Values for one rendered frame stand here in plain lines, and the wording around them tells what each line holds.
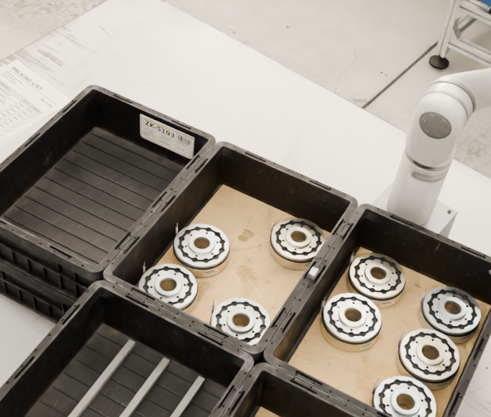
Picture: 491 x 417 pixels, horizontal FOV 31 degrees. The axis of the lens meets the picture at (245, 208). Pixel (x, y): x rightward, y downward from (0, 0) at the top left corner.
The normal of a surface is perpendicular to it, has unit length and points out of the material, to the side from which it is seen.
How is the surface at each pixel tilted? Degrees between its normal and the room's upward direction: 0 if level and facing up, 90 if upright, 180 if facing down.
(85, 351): 0
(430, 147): 96
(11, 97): 0
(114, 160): 0
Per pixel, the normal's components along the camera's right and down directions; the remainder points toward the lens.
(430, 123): -0.54, 0.65
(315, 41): 0.07, -0.68
